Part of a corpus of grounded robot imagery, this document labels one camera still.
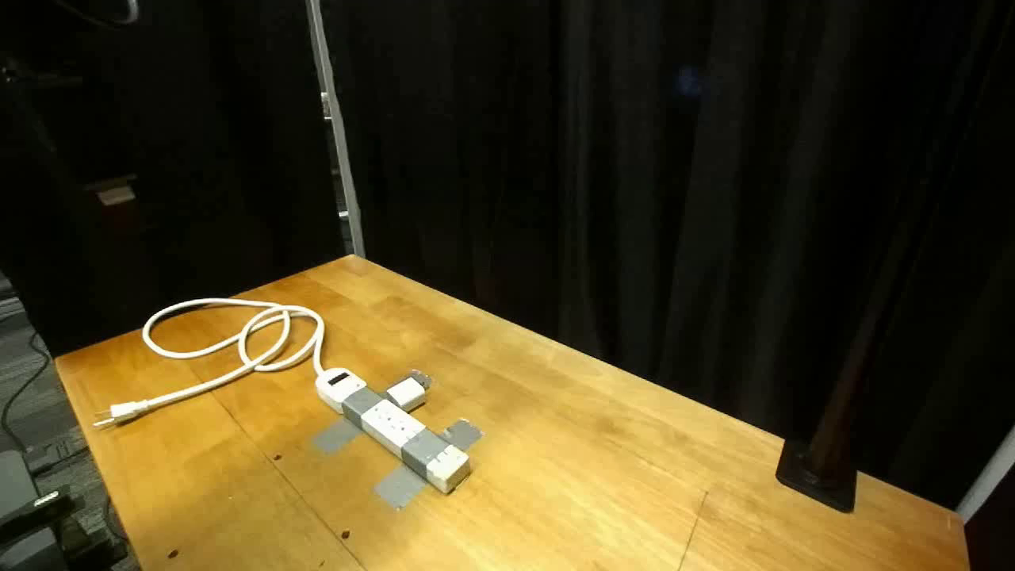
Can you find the grey tape strip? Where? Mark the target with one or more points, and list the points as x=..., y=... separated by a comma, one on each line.
x=337, y=439
x=399, y=487

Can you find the white power strip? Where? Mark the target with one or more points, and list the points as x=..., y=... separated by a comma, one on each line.
x=393, y=427

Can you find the silver metal frame post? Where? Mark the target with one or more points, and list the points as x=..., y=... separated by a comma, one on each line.
x=340, y=159

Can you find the black curtain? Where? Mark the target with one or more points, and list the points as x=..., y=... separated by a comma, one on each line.
x=653, y=159

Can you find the black pole stand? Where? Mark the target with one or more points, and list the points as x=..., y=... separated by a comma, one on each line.
x=817, y=476

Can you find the white charging adaptor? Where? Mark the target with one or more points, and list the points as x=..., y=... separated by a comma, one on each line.
x=403, y=394

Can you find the white post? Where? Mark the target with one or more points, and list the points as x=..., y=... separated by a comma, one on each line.
x=987, y=476

